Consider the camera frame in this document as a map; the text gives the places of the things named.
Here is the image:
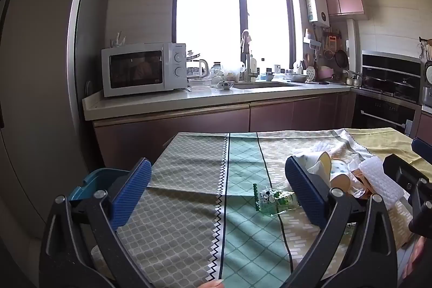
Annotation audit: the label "teal plastic bin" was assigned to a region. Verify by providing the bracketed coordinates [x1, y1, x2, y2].
[67, 167, 136, 208]

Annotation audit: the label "pink base cabinets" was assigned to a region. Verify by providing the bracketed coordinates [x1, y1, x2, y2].
[93, 92, 356, 171]

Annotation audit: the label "white foam fruit net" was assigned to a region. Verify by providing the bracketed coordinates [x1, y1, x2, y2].
[310, 142, 339, 154]
[358, 158, 404, 209]

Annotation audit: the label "small white rack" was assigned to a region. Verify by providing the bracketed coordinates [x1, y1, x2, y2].
[109, 32, 127, 48]

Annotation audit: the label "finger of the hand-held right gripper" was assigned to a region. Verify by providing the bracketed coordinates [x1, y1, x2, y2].
[383, 154, 431, 205]
[412, 137, 432, 161]

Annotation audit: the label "glass pot with lid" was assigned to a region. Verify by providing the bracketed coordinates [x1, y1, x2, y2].
[185, 50, 202, 78]

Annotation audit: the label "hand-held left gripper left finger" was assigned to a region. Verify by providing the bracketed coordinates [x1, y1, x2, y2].
[39, 158, 156, 288]

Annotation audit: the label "clear plastic wrapper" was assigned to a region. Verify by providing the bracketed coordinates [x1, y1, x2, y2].
[346, 152, 368, 174]

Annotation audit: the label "black wok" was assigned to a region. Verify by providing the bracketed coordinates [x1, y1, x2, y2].
[363, 75, 396, 90]

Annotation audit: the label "kitchen sink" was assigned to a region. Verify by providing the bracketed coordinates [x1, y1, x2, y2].
[233, 82, 304, 90]

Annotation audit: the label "grey refrigerator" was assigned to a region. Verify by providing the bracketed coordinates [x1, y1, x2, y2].
[0, 0, 113, 243]

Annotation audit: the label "yellow cloth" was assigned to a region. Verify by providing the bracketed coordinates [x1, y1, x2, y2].
[344, 127, 432, 168]

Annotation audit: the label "hanging frying pan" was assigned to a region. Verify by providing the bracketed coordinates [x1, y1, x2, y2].
[335, 48, 349, 69]

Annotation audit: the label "steel rice cooker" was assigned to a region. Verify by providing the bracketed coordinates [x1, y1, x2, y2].
[420, 60, 432, 106]

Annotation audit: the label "white wall water heater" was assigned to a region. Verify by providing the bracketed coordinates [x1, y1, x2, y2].
[304, 0, 331, 28]

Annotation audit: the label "white microwave oven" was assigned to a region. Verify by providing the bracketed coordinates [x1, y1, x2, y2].
[101, 42, 188, 98]

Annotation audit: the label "dark-framed kitchen window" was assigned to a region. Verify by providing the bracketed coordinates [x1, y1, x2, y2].
[171, 0, 298, 73]

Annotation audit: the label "clear plastic container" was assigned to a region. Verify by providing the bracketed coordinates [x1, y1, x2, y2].
[188, 78, 213, 92]

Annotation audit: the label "patterned grey green tablecloth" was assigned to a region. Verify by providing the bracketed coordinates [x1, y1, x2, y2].
[90, 129, 407, 288]

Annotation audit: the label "white kitchen countertop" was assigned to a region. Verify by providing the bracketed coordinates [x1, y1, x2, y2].
[82, 82, 359, 121]

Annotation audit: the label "black built-in oven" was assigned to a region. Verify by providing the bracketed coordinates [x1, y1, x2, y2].
[351, 94, 418, 141]

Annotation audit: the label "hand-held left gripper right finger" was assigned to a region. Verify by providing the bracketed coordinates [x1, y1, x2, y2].
[282, 156, 399, 288]

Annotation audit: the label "steel kitchen faucet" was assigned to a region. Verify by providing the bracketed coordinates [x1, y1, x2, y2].
[240, 30, 259, 83]

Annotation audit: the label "clear plastic bag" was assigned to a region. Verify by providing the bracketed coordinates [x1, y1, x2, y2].
[211, 60, 245, 83]

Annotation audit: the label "white tissue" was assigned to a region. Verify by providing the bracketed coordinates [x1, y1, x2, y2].
[293, 155, 323, 181]

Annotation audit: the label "person's right hand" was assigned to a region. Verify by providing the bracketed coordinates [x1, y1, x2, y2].
[400, 234, 432, 280]

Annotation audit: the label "white wall rack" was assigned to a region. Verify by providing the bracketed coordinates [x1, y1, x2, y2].
[302, 28, 322, 48]

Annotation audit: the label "crushed clear plastic bottle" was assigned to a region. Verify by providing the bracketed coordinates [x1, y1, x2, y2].
[253, 183, 300, 216]

